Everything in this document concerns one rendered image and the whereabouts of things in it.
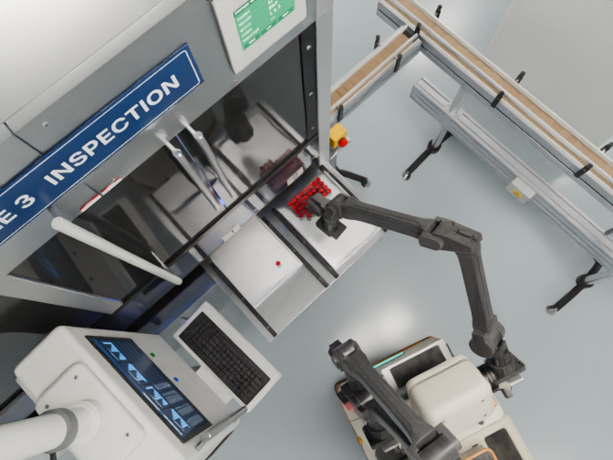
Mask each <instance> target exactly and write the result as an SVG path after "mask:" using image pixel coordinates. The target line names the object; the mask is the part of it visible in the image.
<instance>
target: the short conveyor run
mask: <svg viewBox="0 0 613 460"><path fill-rule="evenodd" d="M407 27H408V25H405V26H401V27H400V28H399V29H398V30H396V31H395V32H394V33H393V34H392V35H391V36H389V37H388V38H387V39H386V40H385V41H383V42H382V43H380V42H379V40H380V35H376V40H375V44H374V49H373V51H372V52H370V53H369V54H368V55H367V56H366V57H364V58H363V59H362V60H361V61H360V62H359V63H358V64H357V65H356V66H355V67H354V68H352V69H351V70H350V71H349V72H348V73H347V74H345V75H344V76H343V77H342V78H341V79H340V80H338V81H337V82H336V83H335V84H334V85H333V86H331V102H330V123H331V122H332V121H333V120H336V121H337V122H338V123H340V122H341V121H343V120H344V119H345V118H346V117H347V116H348V115H349V114H350V113H351V112H352V111H353V110H354V109H356V108H357V107H358V106H359V105H360V104H361V103H362V102H364V101H365V100H366V99H367V98H368V97H369V96H371V95H372V94H373V93H374V92H375V91H376V90H377V89H379V88H380V87H381V86H382V85H383V84H384V83H386V82H387V81H388V80H389V79H390V78H391V77H392V76H394V75H395V74H396V73H397V72H398V71H399V70H400V69H402V68H403V67H404V66H405V65H406V64H407V63H409V62H410V61H411V60H412V59H413V58H414V57H416V56H417V55H418V54H419V51H420V48H421V43H422V42H421V41H420V40H419V39H418V38H417V36H418V34H417V33H416V34H415V35H413V34H412V33H410V32H409V31H408V30H407Z"/></svg>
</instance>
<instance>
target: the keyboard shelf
mask: <svg viewBox="0 0 613 460"><path fill-rule="evenodd" d="M202 311H203V312H204V313H205V314H206V315H207V316H208V317H209V318H210V319H211V320H212V321H213V322H214V323H215V324H216V325H217V326H218V327H219V328H220V329H221V330H222V331H223V332H224V333H225V334H226V335H227V336H228V337H229V338H230V339H231V340H232V341H233V342H234V343H235V344H236V345H237V346H238V347H239V348H240V349H241V350H242V351H243V352H244V353H245V354H246V355H247V356H248V357H249V358H250V359H251V360H252V361H253V362H254V363H255V364H256V365H257V366H258V367H259V368H260V369H261V370H262V371H263V372H264V373H265V374H266V375H267V376H268V377H269V378H270V379H271V380H270V381H269V382H268V383H267V384H266V385H265V387H264V388H263V389H262V390H261V391H260V392H259V393H258V394H257V395H256V396H255V397H254V399H253V400H252V401H251V402H250V403H249V404H248V405H247V408H248V410H247V413H250V412H251V411H252V410H253V409H254V407H255V406H256V405H257V404H258V403H259V402H260V401H261V400H262V398H263V397H264V396H265V395H266V394H267V393H268V392H269V390H270V389H271V388H272V387H273V386H274V385H275V384H276V382H277V381H278V380H279V379H280V378H281V376H282V375H281V373H280V372H279V371H278V370H277V369H276V368H275V367H274V366H273V365H272V364H271V363H270V362H269V361H268V360H267V359H266V358H265V357H264V356H263V355H262V354H261V353H260V352H259V351H258V350H257V349H256V348H255V347H254V346H253V345H252V344H250V343H249V342H248V341H247V340H246V339H245V338H244V337H243V336H242V335H241V334H240V333H239V332H238V331H237V330H236V329H235V328H234V327H233V326H232V325H231V324H230V323H229V322H228V321H227V320H226V319H225V318H224V317H223V316H222V315H221V314H220V313H219V312H218V311H217V310H216V309H215V308H214V307H213V306H212V305H211V304H210V303H209V302H204V303H203V304H202V305H201V306H200V307H199V308H198V309H197V310H196V311H195V312H194V313H193V314H192V315H191V316H190V317H189V318H188V319H187V320H186V321H185V322H184V324H183V325H182V326H181V327H180V328H179V329H178V330H177V331H176V332H175V333H174V334H173V337H174V338H175V339H176V340H177V341H178V342H179V343H180V344H181V345H182V346H183V347H184V348H185V349H186V350H187V351H188V352H189V353H190V354H191V355H192V356H193V357H194V358H195V359H196V360H197V361H198V362H199V363H200V364H201V365H202V367H201V368H200V369H199V370H198V371H197V372H196V374H197V375H198V376H199V377H200V378H201V379H202V380H203V381H204V382H205V383H206V384H207V385H208V386H209V387H210V388H211V389H212V390H213V391H214V392H215V393H216V394H217V395H218V396H219V397H220V398H221V399H222V400H223V402H224V403H225V404H227V403H229V402H230V401H231V400H232V398H234V399H235V400H236V401H237V402H238V404H239V405H240V406H241V407H243V406H246V405H245V404H244V403H243V402H242V401H241V400H240V399H239V398H238V397H237V396H236V395H235V394H234V393H233V392H232V391H231V390H230V389H229V388H228V387H227V386H226V385H225V384H224V383H223V382H222V381H221V380H220V379H219V378H218V377H217V376H216V375H215V374H214V373H213V371H212V370H211V369H210V368H209V367H208V366H207V365H206V364H205V363H204V362H203V361H202V360H201V359H200V358H199V357H198V356H197V355H196V354H195V353H194V352H193V351H192V350H191V349H190V348H189V347H188V346H187V345H186V344H185V343H184V342H183V341H182V340H181V339H180V338H179V335H180V334H181V333H182V332H183V331H184V330H185V329H186V328H187V327H188V326H189V325H190V324H191V322H192V321H193V320H194V319H195V318H196V317H197V316H198V315H199V314H200V313H201V312H202Z"/></svg>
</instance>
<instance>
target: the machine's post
mask: <svg viewBox="0 0 613 460"><path fill-rule="evenodd" d="M333 2H334V0H316V21H315V22H314V41H315V71H316V100H317V132H318V148H319V159H317V160H316V161H315V164H316V165H317V166H318V167H319V166H320V165H322V164H323V165H324V164H325V163H326V162H328V163H329V136H330V102H331V69H332V36H333Z"/></svg>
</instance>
